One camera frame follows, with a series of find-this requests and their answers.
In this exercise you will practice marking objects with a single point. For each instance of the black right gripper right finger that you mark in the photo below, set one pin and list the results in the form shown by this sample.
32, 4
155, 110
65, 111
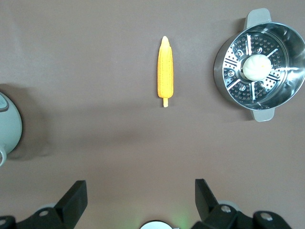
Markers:
209, 210

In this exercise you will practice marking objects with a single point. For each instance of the white steamed bun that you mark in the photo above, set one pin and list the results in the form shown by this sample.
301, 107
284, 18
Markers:
257, 67

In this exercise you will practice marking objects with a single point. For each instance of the perforated steel steamer plate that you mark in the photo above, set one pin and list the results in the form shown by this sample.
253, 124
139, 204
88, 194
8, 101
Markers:
240, 90

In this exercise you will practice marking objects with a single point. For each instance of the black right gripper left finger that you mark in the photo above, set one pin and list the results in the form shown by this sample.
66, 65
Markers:
69, 205

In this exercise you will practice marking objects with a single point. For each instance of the glass pot lid with knob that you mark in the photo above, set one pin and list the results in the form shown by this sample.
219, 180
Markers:
2, 101

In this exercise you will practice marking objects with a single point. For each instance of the yellow toy corn cob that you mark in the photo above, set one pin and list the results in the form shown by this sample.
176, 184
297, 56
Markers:
165, 71

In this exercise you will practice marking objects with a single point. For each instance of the brown table cover mat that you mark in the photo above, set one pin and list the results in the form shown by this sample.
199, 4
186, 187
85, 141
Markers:
95, 71

